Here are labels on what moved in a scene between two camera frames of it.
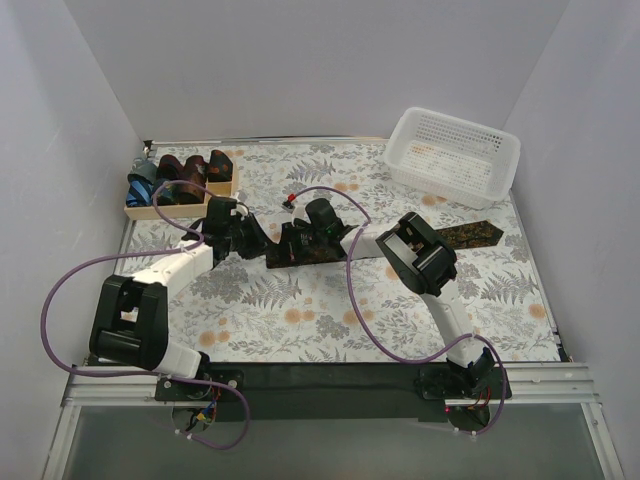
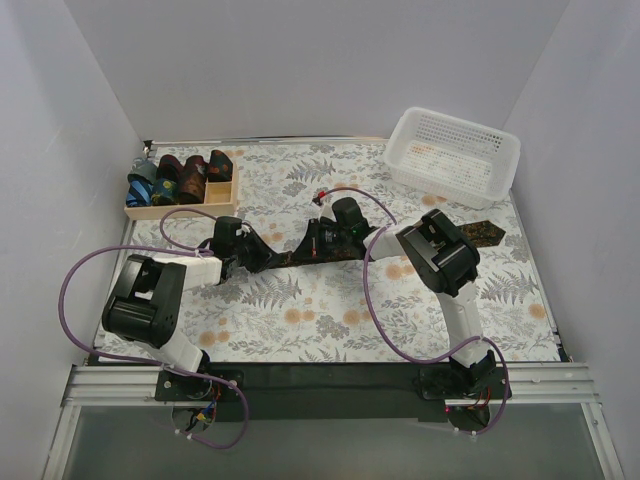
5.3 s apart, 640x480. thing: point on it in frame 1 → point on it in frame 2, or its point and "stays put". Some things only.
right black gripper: [291, 242] → [316, 240]
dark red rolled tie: [169, 169] stays put
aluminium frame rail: [552, 383] stays put
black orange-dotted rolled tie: [220, 167] stays put
